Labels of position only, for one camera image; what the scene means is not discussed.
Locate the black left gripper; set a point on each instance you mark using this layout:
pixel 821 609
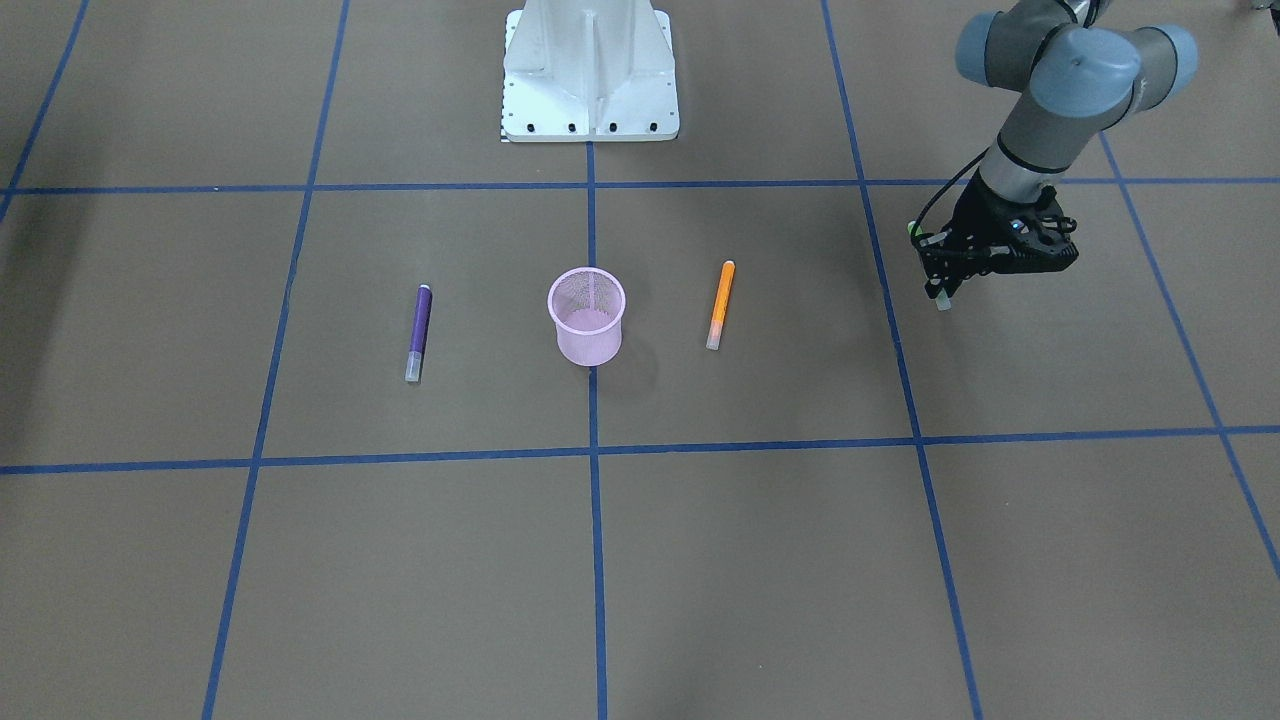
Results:
pixel 979 216

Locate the orange highlighter pen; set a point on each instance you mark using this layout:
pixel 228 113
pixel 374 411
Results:
pixel 721 301

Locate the green highlighter pen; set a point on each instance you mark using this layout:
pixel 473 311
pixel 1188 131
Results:
pixel 928 247

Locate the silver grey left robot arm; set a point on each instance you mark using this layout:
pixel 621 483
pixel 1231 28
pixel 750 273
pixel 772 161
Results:
pixel 1073 80

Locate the pink mesh pen holder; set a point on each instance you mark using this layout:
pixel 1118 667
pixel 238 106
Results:
pixel 587 306

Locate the purple highlighter pen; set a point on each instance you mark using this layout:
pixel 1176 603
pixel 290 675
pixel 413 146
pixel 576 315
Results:
pixel 419 336

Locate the brown paper table cover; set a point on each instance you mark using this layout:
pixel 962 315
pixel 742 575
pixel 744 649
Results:
pixel 221 499

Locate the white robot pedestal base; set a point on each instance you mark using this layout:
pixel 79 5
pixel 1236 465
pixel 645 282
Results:
pixel 589 71

